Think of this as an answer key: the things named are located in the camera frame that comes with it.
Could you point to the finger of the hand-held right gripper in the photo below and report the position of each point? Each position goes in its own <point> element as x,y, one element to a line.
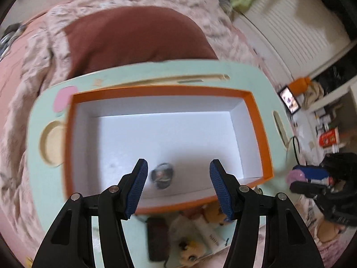
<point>315,173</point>
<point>306,187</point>

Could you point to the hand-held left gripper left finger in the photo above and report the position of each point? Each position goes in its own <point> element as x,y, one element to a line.
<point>136,189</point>

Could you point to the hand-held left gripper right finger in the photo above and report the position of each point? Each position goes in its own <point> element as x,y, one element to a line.
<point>221,192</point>

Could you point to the black zip pouch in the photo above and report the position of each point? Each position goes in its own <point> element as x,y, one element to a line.
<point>159,240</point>

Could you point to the orange cardboard box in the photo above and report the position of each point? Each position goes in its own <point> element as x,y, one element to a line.
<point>167,134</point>

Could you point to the red snack packet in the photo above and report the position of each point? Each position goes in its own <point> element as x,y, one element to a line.
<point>328,138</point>

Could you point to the tablet with lit screen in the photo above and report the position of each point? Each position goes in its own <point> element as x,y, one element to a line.
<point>290,100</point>

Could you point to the beige crumpled cloth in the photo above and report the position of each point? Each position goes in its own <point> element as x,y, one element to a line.
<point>313,95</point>

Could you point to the mint green lap table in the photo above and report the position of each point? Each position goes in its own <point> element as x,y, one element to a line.
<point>181,71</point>

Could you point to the white slatted cabinet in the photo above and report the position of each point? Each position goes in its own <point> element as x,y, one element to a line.
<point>292,33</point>

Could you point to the maroon ribbed pillow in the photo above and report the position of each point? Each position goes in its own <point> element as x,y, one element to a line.
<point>134,39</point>

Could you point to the pink floral quilt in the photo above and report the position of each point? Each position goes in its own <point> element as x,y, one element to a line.
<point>36,69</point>

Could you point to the pink bed sheet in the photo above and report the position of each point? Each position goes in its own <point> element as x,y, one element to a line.
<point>11,69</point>

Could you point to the patterned grey blue clothes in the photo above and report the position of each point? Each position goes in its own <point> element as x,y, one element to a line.
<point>9,39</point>

